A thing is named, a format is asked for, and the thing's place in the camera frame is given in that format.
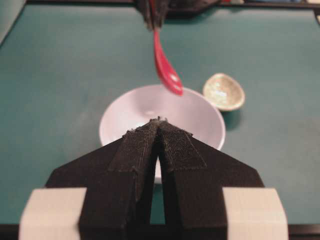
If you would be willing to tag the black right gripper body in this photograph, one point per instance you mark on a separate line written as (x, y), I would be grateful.
(189, 8)

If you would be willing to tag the black table frame rail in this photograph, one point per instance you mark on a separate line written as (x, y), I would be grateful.
(224, 3)

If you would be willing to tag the crackle glazed teardrop dish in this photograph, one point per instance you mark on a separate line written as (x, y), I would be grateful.
(224, 92)

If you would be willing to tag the red plastic spoon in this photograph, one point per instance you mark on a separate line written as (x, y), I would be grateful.
(165, 71)

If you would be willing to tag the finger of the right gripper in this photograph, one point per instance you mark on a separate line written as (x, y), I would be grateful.
(144, 7)
(160, 10)

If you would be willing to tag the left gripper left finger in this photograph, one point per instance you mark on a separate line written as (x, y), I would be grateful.
(98, 196)

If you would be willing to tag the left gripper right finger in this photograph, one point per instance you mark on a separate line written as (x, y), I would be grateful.
(209, 195)

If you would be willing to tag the white round bowl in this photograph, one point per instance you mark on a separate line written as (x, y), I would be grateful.
(190, 112)

